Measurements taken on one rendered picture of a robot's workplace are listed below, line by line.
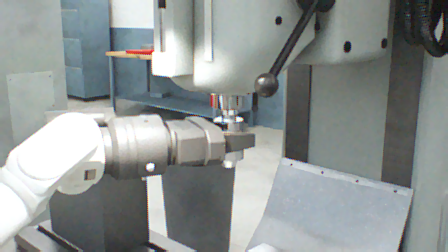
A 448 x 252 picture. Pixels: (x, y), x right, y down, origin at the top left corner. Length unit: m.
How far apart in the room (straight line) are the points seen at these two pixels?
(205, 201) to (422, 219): 1.79
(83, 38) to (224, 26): 7.35
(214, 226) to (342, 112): 1.84
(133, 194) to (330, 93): 0.47
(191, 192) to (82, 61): 5.51
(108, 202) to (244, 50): 0.50
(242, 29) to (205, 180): 2.07
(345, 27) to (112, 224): 0.60
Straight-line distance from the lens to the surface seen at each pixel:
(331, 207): 1.05
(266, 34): 0.61
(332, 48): 0.72
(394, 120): 0.98
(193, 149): 0.66
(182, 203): 2.70
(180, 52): 0.61
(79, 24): 7.90
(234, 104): 0.69
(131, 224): 1.04
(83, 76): 7.95
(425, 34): 0.77
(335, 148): 1.06
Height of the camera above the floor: 1.42
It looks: 14 degrees down
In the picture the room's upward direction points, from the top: straight up
